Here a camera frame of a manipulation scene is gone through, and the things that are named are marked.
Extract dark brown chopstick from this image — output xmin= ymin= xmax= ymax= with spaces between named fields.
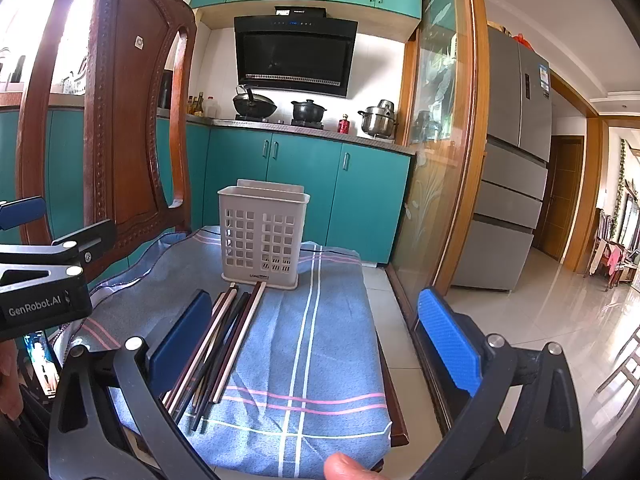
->
xmin=174 ymin=292 xmax=250 ymax=422

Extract beige chopstick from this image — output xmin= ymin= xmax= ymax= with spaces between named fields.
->
xmin=163 ymin=282 xmax=238 ymax=416

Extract black textured chopstick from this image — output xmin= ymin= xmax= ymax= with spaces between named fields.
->
xmin=190 ymin=292 xmax=250 ymax=431

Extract maroon chopstick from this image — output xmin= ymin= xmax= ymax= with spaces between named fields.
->
xmin=209 ymin=282 xmax=266 ymax=404

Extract left human hand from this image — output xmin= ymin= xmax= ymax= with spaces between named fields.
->
xmin=0 ymin=340 xmax=24 ymax=420

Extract right human hand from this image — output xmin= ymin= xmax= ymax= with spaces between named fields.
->
xmin=323 ymin=453 xmax=386 ymax=480

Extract phone screen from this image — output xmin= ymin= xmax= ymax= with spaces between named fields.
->
xmin=24 ymin=330 xmax=60 ymax=399

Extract silver refrigerator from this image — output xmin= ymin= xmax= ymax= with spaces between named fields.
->
xmin=452 ymin=27 xmax=552 ymax=292

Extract blue striped cloth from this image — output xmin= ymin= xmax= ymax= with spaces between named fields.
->
xmin=70 ymin=226 xmax=392 ymax=479

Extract white perforated utensil basket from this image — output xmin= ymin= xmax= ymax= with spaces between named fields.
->
xmin=218 ymin=179 xmax=310 ymax=290

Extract oil bottles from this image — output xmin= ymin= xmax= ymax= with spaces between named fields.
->
xmin=188 ymin=92 xmax=205 ymax=117

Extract brown wooden door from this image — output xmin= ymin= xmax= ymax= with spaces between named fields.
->
xmin=533 ymin=136 xmax=585 ymax=261

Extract black wok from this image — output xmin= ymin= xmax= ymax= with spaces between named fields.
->
xmin=232 ymin=84 xmax=277 ymax=120

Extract steel stock pot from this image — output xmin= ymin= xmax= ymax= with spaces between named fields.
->
xmin=358 ymin=100 xmax=397 ymax=139

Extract red canister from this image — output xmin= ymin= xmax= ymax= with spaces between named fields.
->
xmin=337 ymin=114 xmax=350 ymax=134

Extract carved wooden chair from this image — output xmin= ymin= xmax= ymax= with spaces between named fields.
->
xmin=15 ymin=0 xmax=196 ymax=280

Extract black cooking pot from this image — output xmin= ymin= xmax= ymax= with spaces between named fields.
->
xmin=291 ymin=99 xmax=326 ymax=128

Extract black range hood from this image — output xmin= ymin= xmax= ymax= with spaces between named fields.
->
xmin=234 ymin=12 xmax=358 ymax=96

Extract glass sliding door wooden frame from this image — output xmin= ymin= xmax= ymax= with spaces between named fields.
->
xmin=389 ymin=0 xmax=492 ymax=311

